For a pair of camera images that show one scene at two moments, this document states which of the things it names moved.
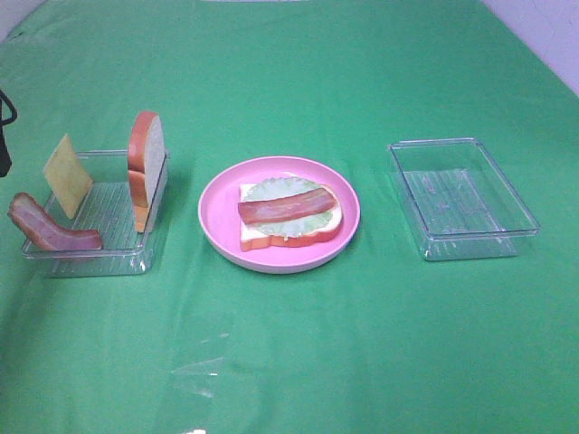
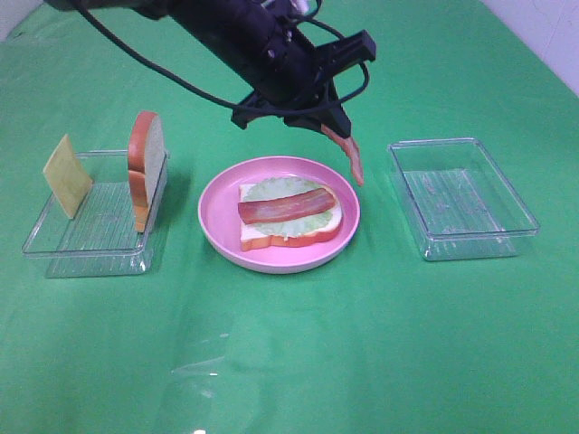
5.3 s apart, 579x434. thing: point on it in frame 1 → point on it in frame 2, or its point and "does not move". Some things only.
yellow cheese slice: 67,177 does not move
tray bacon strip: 298,204 does not move
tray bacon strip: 41,229 → 350,147
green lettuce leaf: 291,226 does not move
